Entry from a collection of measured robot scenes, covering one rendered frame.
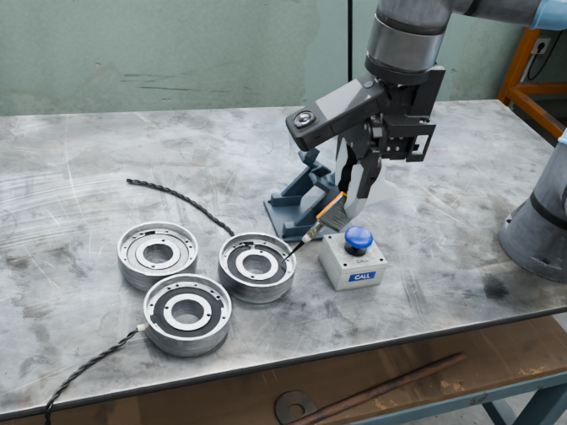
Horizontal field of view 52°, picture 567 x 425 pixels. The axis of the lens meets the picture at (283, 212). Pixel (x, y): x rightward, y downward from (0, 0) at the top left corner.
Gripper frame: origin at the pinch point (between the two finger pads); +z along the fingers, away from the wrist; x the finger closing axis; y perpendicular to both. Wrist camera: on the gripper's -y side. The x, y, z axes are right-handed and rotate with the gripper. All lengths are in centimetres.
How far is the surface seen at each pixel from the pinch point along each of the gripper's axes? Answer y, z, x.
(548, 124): 161, 67, 124
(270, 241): -7.2, 10.0, 4.4
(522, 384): 43, 40, -8
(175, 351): -22.7, 11.4, -11.2
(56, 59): -42, 57, 159
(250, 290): -12.3, 10.0, -4.3
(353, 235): 2.9, 5.8, -0.3
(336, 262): 0.5, 9.3, -1.6
